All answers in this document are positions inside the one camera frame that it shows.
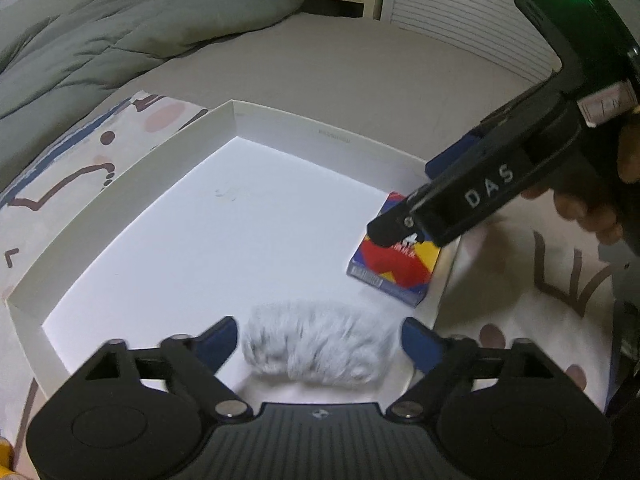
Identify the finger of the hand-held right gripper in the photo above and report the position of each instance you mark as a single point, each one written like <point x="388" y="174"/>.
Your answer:
<point x="445" y="160"/>
<point x="387" y="230"/>

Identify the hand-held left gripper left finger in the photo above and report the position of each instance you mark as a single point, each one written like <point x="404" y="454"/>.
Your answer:
<point x="222" y="340"/>

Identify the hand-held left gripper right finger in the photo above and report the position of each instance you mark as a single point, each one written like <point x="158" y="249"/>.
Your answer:
<point x="419" y="342"/>

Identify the colourful card pack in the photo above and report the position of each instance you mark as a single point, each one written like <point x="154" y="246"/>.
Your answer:
<point x="395" y="270"/>

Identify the white fluffy cloth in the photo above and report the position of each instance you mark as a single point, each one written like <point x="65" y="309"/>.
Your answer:
<point x="320" y="340"/>

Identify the white cardboard box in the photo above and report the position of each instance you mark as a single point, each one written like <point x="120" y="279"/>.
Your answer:
<point x="200" y="235"/>

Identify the person's right hand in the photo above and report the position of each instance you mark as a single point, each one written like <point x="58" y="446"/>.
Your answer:
<point x="585" y="215"/>

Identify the beige bed sheet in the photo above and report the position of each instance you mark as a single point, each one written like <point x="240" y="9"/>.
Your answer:
<point x="350" y="75"/>

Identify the white slatted panel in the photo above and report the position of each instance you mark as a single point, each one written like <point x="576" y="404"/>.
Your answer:
<point x="450" y="0"/>

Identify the printed blanket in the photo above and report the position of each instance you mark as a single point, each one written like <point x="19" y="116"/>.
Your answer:
<point x="75" y="185"/>

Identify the yellow object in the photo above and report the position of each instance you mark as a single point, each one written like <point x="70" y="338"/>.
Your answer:
<point x="5" y="460"/>

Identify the grey duvet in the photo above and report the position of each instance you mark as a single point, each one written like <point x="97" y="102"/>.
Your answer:
<point x="125" y="20"/>

